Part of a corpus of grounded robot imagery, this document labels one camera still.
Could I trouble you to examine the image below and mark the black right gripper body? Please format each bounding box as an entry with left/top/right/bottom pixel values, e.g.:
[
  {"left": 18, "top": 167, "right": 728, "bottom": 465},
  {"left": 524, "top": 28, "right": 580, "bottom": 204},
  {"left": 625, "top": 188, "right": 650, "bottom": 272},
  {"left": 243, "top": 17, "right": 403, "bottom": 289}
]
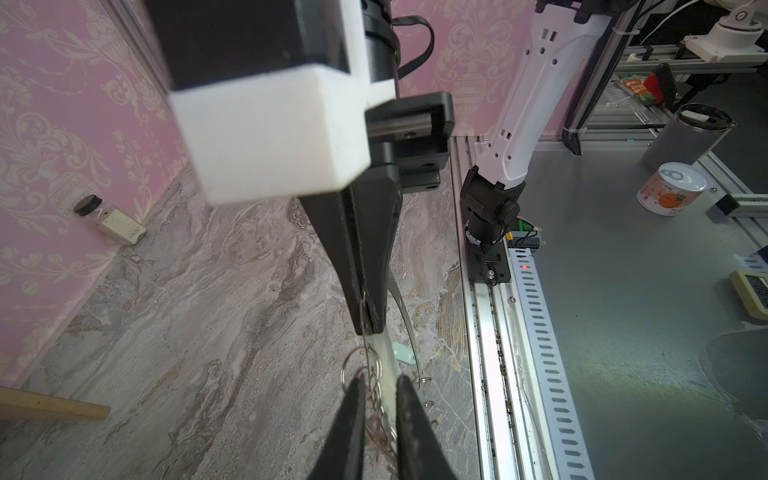
[{"left": 365, "top": 92, "right": 455, "bottom": 193}]

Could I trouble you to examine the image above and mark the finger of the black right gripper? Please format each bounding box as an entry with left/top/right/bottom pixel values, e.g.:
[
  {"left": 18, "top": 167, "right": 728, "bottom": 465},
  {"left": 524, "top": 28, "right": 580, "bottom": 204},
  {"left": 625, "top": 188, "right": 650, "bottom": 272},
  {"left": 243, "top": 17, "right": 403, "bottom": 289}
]
[
  {"left": 299, "top": 190, "right": 365, "bottom": 335},
  {"left": 351, "top": 164, "right": 402, "bottom": 333}
]

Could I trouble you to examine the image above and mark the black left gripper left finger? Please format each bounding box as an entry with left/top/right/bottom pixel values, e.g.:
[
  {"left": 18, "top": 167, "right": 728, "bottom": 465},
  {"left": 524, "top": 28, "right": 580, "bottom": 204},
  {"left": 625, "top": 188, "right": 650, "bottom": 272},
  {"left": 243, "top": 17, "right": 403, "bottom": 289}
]
[{"left": 308, "top": 377, "right": 366, "bottom": 479}]

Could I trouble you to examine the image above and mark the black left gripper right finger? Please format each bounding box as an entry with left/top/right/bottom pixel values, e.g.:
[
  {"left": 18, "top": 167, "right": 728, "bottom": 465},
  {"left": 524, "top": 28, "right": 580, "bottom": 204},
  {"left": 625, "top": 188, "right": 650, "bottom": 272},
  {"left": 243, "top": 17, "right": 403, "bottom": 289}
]
[{"left": 396, "top": 375, "right": 456, "bottom": 479}]

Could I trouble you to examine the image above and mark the mint green key tag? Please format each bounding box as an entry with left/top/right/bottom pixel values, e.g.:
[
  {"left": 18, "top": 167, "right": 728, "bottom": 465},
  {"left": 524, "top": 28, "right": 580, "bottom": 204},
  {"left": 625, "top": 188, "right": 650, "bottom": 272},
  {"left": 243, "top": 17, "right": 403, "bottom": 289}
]
[{"left": 392, "top": 342, "right": 417, "bottom": 366}]

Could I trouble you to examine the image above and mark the spice jar black lid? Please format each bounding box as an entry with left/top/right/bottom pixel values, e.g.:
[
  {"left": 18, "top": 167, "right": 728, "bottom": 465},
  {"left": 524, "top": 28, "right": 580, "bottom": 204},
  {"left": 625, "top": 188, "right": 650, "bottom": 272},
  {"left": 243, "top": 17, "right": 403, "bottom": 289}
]
[{"left": 73, "top": 194, "right": 147, "bottom": 246}]

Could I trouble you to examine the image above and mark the grey cylindrical tumbler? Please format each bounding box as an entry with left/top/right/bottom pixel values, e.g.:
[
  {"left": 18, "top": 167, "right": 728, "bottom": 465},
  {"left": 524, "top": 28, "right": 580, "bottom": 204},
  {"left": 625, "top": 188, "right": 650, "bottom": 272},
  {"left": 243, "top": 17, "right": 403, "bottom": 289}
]
[{"left": 640, "top": 103, "right": 736, "bottom": 171}]

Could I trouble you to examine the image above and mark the wooden two-tier shelf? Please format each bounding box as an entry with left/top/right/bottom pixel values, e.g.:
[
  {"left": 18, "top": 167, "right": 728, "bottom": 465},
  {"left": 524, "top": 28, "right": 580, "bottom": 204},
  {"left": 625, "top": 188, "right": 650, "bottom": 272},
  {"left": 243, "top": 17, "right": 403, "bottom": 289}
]
[{"left": 0, "top": 387, "right": 110, "bottom": 421}]

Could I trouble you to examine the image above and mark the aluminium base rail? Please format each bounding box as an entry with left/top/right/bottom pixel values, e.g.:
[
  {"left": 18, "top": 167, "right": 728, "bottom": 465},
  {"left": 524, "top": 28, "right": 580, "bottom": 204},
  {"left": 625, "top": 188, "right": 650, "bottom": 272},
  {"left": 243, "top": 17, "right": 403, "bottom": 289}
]
[{"left": 450, "top": 136, "right": 521, "bottom": 479}]

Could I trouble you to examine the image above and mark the white perforated cable tray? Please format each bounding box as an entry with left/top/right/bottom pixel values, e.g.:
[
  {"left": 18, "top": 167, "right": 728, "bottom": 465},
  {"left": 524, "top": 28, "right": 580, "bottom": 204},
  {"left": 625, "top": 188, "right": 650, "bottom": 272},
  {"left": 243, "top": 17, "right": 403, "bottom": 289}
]
[{"left": 509, "top": 249, "right": 594, "bottom": 479}]

